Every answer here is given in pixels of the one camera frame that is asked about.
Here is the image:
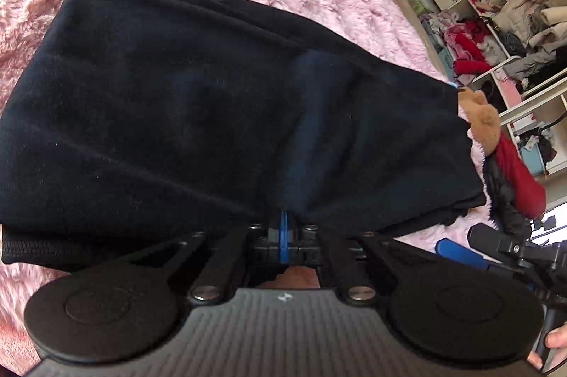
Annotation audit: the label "black pants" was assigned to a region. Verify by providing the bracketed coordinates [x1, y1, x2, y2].
[1, 0, 486, 271]

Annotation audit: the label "person's right hand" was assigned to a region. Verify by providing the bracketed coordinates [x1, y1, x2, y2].
[528, 323, 567, 371]

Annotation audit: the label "red garment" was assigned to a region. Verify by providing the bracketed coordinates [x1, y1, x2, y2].
[493, 135, 547, 219]

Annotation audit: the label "brown teddy bear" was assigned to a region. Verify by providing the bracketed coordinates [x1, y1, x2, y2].
[457, 87, 501, 155]

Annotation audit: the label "white open wardrobe shelf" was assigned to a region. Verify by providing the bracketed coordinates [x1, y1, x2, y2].
[411, 0, 566, 181]

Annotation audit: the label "beige clothes pile on shelf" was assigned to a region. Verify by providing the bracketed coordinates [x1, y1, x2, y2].
[492, 0, 566, 49]

